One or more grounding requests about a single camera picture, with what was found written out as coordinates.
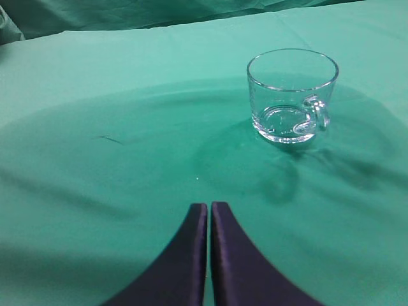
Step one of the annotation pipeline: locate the green backdrop cloth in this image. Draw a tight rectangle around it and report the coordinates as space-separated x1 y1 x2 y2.
0 0 380 46

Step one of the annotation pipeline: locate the green table cloth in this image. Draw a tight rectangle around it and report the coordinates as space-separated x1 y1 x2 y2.
1 1 407 305

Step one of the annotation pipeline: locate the clear glass cup with handle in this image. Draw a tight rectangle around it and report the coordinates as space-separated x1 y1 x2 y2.
246 48 339 144

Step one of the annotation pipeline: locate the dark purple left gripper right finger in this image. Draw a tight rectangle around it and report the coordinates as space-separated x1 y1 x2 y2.
210 201 321 305

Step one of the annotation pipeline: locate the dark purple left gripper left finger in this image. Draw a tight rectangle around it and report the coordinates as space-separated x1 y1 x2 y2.
103 203 208 306

